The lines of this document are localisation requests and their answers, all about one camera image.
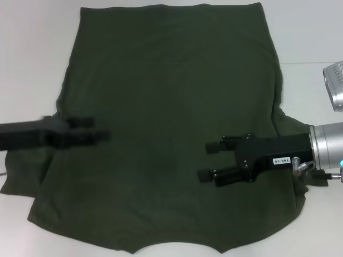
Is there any dark green shirt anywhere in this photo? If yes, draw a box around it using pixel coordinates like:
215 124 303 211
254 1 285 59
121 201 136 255
0 2 329 254

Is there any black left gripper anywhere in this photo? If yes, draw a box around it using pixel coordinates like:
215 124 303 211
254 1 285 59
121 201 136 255
0 117 111 152

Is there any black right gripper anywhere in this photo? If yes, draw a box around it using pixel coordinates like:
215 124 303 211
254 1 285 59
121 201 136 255
197 133 316 187

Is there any right arm silver cable connector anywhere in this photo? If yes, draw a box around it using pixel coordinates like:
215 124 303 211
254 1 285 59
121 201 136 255
291 156 343 184

